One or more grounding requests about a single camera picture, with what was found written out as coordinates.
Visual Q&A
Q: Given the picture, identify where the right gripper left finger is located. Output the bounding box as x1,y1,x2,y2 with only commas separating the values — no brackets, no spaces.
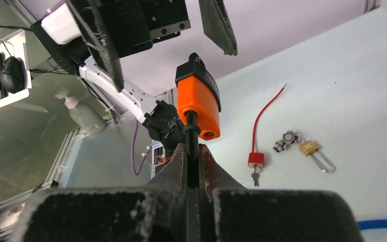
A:
11,144,187,241

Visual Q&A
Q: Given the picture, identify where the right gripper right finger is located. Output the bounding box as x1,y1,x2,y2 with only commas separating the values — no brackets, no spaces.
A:
199,144,363,241

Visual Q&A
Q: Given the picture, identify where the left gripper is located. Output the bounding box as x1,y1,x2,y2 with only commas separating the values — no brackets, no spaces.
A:
31,0,238,92

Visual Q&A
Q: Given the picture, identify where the orange black padlock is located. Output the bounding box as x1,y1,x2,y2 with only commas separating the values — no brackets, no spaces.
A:
175,52,222,187

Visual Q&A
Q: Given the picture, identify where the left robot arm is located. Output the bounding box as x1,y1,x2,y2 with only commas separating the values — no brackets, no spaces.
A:
31,1,221,150

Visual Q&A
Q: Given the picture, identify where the silver key bunch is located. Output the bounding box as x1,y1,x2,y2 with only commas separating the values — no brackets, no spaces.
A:
273,131,303,153

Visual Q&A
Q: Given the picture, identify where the brass long-shackle padlock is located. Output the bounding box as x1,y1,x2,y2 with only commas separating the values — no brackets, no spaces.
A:
299,140,336,173

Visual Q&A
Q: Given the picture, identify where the sanitizer pump bottle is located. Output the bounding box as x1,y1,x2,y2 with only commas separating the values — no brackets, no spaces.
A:
54,88,107,135

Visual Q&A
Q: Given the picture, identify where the black computer mouse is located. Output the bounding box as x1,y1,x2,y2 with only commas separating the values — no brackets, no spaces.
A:
0,56,25,94

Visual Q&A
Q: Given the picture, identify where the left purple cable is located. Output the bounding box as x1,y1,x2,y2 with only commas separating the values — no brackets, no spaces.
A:
131,120,154,176

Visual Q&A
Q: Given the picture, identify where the red cable padlock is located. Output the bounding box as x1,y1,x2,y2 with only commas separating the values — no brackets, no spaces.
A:
247,83,288,188

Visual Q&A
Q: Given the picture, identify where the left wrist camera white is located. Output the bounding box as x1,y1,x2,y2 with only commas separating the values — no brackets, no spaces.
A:
41,1,81,45

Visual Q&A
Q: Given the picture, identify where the blue cable lock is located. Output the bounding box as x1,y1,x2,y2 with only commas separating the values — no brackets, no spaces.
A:
357,219,387,230

